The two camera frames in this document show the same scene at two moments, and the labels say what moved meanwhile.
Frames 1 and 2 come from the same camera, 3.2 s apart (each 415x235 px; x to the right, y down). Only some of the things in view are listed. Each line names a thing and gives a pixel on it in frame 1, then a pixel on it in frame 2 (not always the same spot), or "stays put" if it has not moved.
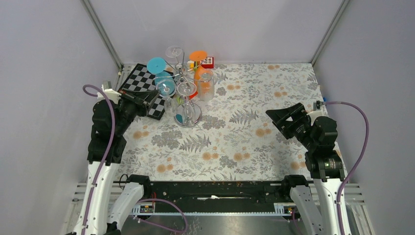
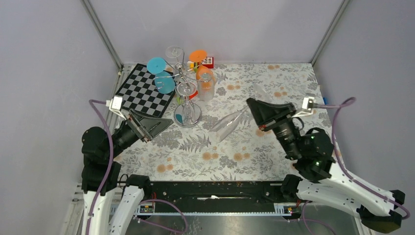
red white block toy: x=208 y=62 stays put
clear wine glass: x=167 y=88 -> x=222 y=130
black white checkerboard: x=141 y=78 stays put
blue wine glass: x=156 y=65 stays put
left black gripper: x=144 y=98 -> x=147 y=128
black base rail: x=214 y=196 stays put
